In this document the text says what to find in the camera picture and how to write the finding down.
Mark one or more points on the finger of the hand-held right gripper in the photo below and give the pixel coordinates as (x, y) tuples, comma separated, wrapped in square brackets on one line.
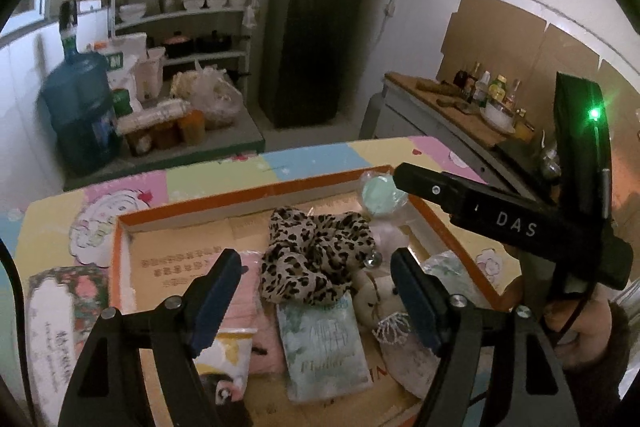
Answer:
[(480, 212)]

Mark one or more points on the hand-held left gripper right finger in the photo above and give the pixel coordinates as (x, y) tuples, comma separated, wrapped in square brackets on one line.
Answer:
[(412, 302)]

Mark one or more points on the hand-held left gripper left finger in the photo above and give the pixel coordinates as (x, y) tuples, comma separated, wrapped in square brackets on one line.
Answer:
[(215, 307)]

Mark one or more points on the cream plush bunny toy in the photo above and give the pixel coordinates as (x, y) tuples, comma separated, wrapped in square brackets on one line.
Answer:
[(372, 299)]

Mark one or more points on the orange rimmed cardboard box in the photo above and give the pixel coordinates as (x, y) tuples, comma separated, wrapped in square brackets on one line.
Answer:
[(200, 237)]

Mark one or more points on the mint green round puff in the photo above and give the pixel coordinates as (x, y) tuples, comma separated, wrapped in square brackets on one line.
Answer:
[(380, 199)]

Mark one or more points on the leopard print scrunchie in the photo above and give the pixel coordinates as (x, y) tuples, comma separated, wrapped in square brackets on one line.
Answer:
[(310, 257)]

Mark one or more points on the person's right forearm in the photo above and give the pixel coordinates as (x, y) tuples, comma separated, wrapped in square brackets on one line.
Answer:
[(612, 357)]

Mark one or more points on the person's right hand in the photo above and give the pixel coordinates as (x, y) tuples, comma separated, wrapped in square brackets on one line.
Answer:
[(580, 327)]

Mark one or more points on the clear plastic packet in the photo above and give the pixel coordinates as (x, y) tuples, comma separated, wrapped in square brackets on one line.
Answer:
[(450, 272)]

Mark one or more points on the pink knit cloth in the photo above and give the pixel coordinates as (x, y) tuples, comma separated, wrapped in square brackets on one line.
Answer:
[(260, 332)]

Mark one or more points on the white yellow cartoon packet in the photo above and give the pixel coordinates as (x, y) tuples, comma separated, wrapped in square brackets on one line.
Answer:
[(230, 357)]

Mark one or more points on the large white bowl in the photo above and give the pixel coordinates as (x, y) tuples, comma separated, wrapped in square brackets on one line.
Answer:
[(497, 117)]

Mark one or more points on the pale green tissue pack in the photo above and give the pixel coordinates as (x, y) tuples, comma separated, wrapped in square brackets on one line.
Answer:
[(325, 347)]

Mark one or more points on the yellow green bottle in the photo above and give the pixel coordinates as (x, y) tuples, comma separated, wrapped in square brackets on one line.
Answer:
[(498, 88)]

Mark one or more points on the brown wooden stick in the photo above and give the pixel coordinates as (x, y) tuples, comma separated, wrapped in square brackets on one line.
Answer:
[(455, 105), (435, 86)]

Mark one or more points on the clear plastic bottle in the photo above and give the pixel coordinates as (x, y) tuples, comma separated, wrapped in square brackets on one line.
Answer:
[(482, 88)]

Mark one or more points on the wooden top kitchen counter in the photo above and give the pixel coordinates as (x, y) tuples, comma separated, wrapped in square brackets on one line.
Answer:
[(410, 117)]

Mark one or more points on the dark sauce bottle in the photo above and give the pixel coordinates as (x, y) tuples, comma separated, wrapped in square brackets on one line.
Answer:
[(462, 82)]

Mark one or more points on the floral tissue pack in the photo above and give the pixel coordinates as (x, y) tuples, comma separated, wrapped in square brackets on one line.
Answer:
[(55, 332)]

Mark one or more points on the green low platform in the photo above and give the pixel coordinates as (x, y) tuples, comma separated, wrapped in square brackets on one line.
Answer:
[(225, 139)]

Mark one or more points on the clear plastic bag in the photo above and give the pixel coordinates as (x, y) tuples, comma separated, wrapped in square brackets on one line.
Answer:
[(210, 99)]

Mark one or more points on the black refrigerator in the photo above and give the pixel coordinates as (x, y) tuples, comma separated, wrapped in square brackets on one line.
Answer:
[(315, 42)]

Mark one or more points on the blue water jug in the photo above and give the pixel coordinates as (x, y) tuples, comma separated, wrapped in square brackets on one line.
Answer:
[(80, 107)]

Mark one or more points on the red cooking pot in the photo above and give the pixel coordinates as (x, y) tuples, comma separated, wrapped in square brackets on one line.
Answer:
[(177, 46)]

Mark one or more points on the black cooking pot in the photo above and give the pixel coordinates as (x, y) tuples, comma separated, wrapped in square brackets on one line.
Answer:
[(215, 42)]

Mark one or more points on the stack of white bowls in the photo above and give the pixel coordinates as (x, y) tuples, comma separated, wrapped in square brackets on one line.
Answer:
[(132, 12)]

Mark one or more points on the brown cardboard wall sheet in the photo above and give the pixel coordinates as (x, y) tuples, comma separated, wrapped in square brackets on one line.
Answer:
[(500, 37)]

